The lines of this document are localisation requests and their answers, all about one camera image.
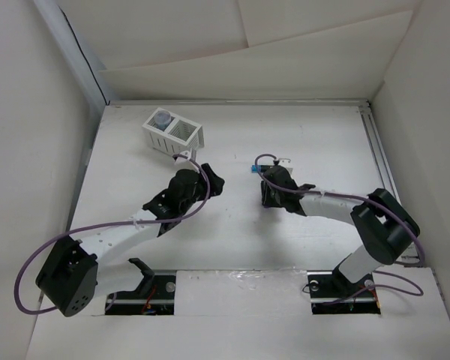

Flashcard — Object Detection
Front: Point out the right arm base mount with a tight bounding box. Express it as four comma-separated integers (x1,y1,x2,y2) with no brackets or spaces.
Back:
301,271,381,315

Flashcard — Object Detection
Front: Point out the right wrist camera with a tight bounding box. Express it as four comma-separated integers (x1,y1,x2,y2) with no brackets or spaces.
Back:
272,157,291,167

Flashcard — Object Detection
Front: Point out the blue highlighter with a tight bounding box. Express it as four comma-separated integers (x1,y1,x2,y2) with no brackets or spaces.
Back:
251,165,269,173

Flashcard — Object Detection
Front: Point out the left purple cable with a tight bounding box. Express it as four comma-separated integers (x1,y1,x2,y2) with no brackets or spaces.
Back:
13,153,213,314

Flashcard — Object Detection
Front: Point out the white two-compartment organizer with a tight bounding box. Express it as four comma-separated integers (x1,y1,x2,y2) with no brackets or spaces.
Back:
142,107,205,156

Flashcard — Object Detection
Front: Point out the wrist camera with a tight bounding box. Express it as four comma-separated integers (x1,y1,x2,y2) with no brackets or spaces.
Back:
272,157,291,167
172,150,194,166

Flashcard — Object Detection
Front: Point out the purple cable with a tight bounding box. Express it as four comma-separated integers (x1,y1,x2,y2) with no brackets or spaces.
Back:
13,153,213,314
253,153,425,305

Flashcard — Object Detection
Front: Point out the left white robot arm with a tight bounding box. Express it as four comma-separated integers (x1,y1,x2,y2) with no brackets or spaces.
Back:
36,163,225,317

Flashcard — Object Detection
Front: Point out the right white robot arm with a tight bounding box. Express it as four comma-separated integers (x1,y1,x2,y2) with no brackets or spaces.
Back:
260,164,420,296

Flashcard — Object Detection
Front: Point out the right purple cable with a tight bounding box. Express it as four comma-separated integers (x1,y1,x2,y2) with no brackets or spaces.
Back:
253,153,425,305

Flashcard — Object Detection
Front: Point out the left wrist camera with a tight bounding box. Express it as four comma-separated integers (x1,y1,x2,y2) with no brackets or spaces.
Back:
172,150,194,166

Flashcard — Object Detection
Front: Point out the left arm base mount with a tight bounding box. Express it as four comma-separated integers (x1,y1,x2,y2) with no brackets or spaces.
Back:
104,258,177,316

